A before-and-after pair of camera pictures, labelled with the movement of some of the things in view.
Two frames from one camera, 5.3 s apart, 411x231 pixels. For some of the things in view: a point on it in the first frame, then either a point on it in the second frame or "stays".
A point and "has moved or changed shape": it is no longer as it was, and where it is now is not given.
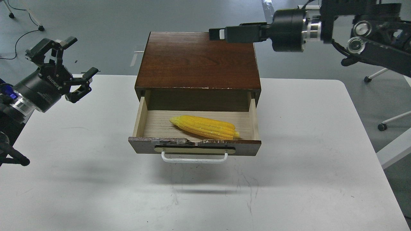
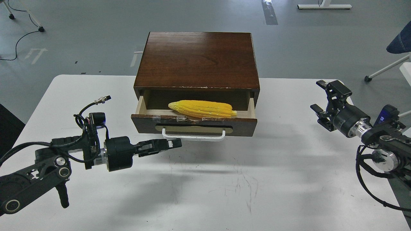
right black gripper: [286, 31] to [348, 119]
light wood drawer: [154, 132] has moved or changed shape
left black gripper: [42, 88] to [120, 151]
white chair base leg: [368, 79] stays
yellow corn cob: [207, 127] to [203, 109]
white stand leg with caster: [11, 15] stays
